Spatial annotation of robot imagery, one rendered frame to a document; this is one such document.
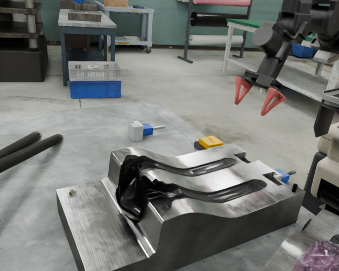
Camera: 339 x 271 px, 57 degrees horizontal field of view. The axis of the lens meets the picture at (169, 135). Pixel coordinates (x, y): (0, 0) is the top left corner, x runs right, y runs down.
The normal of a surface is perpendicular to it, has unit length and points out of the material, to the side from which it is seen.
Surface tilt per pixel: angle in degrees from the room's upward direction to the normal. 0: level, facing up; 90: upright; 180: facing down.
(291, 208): 90
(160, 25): 90
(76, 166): 0
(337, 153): 98
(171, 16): 90
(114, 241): 0
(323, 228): 0
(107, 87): 91
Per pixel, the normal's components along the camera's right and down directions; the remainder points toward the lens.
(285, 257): -0.08, -0.82
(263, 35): -0.68, -0.24
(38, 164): 0.08, -0.90
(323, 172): -0.81, 0.32
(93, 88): 0.31, 0.44
